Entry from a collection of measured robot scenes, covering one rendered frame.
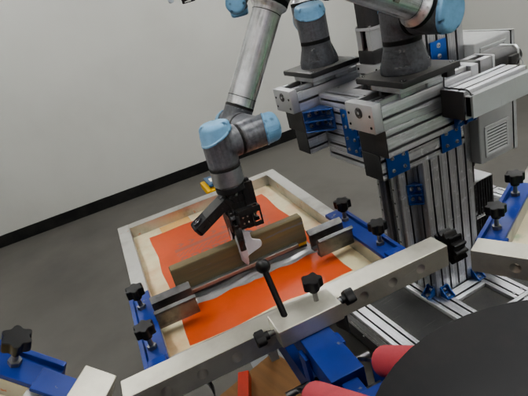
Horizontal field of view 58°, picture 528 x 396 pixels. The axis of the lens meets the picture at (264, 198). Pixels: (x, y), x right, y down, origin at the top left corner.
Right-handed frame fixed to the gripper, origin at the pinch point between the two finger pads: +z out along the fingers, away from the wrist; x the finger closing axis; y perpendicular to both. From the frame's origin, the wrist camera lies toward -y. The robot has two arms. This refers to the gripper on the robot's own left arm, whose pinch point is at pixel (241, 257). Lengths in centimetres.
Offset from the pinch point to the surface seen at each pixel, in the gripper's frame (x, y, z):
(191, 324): -10.9, -17.7, 5.2
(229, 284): -2.6, -5.4, 4.4
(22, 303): 231, -115, 102
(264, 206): 32.6, 18.5, 4.2
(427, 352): -79, -3, -32
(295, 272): -8.9, 10.4, 4.5
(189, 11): 359, 87, -54
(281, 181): 38.2, 28.2, 0.3
